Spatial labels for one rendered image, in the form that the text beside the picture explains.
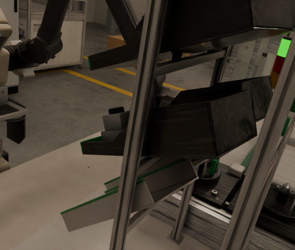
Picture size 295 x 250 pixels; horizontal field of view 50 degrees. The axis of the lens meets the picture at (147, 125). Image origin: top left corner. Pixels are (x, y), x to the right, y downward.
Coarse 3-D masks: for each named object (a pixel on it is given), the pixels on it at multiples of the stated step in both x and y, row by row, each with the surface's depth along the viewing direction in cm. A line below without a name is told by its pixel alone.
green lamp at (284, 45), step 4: (284, 40) 95; (288, 40) 94; (280, 44) 97; (284, 44) 95; (288, 44) 94; (280, 48) 96; (284, 48) 95; (288, 48) 94; (280, 52) 96; (284, 52) 95; (284, 56) 95
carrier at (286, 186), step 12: (276, 192) 95; (288, 192) 89; (264, 204) 88; (276, 204) 89; (288, 204) 90; (264, 216) 86; (276, 216) 86; (288, 216) 85; (264, 228) 83; (276, 228) 83; (288, 228) 83; (288, 240) 80
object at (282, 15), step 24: (168, 0) 40; (192, 0) 37; (216, 0) 36; (240, 0) 34; (264, 0) 36; (288, 0) 42; (168, 24) 40; (192, 24) 38; (216, 24) 36; (240, 24) 34; (264, 24) 36; (288, 24) 42; (120, 48) 47; (168, 48) 41; (192, 48) 43; (216, 48) 50
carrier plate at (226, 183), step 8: (224, 168) 107; (224, 176) 103; (232, 176) 103; (200, 184) 96; (216, 184) 97; (224, 184) 98; (232, 184) 99; (192, 192) 92; (200, 192) 92; (208, 192) 92; (224, 192) 94; (208, 200) 90; (216, 200) 90; (224, 200) 90
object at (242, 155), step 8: (256, 136) 152; (248, 144) 142; (232, 152) 132; (240, 152) 133; (248, 152) 135; (224, 160) 124; (232, 160) 126; (240, 160) 127; (248, 160) 121; (232, 192) 101
